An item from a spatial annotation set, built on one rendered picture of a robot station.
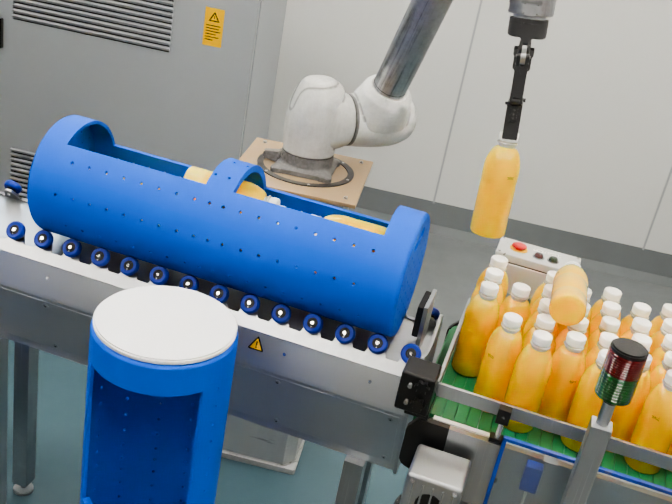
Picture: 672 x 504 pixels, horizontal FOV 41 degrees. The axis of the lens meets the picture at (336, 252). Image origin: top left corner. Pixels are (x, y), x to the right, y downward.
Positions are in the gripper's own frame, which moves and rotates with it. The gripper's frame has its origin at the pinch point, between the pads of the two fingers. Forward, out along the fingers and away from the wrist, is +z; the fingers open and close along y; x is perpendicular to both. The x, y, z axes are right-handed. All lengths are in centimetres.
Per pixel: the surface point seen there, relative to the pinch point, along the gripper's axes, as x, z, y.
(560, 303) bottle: 15.5, 34.0, 7.5
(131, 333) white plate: -63, 43, 39
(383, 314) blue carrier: -19.6, 41.8, 10.6
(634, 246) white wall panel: 76, 110, -304
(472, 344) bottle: -0.5, 49.6, 0.1
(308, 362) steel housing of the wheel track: -35, 58, 7
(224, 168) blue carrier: -60, 19, -1
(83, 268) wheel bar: -91, 47, 2
